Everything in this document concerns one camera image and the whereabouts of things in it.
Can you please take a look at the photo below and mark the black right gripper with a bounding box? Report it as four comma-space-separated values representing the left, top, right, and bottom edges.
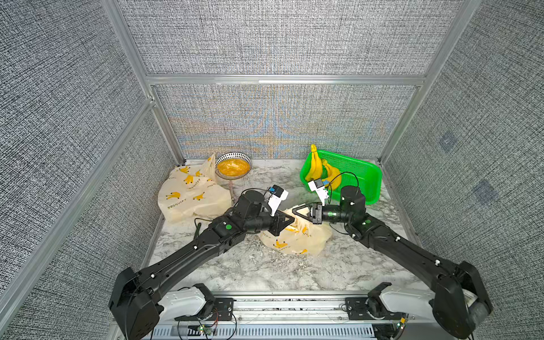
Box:
293, 202, 356, 228

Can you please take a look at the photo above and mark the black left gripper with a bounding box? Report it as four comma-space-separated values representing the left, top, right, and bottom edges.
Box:
244, 208, 296, 237

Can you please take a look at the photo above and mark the banana print plastic bag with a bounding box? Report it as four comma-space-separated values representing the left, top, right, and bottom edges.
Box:
157, 154, 232, 224
258, 208, 332, 256

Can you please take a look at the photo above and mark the yellow banana bunch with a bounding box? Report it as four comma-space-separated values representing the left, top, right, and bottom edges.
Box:
322, 160, 342, 191
305, 144, 323, 182

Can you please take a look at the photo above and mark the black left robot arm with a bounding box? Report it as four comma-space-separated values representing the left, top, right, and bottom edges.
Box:
109, 190, 295, 339

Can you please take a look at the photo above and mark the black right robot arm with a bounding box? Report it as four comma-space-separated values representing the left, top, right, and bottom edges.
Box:
292, 186, 493, 339

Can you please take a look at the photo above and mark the green plastic basket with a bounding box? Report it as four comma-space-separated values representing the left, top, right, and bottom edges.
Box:
299, 149, 383, 205

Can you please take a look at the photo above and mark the patterned bowl with yellow food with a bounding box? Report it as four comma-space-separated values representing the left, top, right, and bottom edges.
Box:
215, 152, 252, 180

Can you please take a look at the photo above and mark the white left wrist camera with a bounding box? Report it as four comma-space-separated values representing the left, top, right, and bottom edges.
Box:
268, 185, 288, 217

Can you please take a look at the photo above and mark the aluminium front rail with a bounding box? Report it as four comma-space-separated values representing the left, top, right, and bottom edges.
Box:
142, 290, 452, 339

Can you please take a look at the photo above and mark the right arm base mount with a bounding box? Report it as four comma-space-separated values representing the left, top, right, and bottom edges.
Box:
344, 282, 407, 321

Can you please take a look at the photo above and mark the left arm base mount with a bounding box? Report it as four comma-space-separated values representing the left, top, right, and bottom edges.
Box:
174, 283, 234, 322

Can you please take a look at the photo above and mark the aluminium enclosure frame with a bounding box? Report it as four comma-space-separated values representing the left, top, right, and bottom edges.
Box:
0, 0, 484, 315

